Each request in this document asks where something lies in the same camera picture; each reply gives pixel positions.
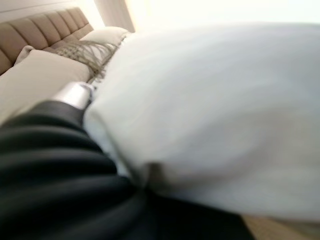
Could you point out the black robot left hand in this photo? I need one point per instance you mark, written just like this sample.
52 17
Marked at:
50 175

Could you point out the white duvet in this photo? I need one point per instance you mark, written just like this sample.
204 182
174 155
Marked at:
200 112

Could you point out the beige bed pillow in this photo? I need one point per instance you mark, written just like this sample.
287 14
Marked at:
105 36
37 75

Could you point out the macrame fringed cushion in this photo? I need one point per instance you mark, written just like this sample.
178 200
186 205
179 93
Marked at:
75 50

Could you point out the sheer pale curtain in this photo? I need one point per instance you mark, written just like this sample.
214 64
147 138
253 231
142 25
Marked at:
115 12

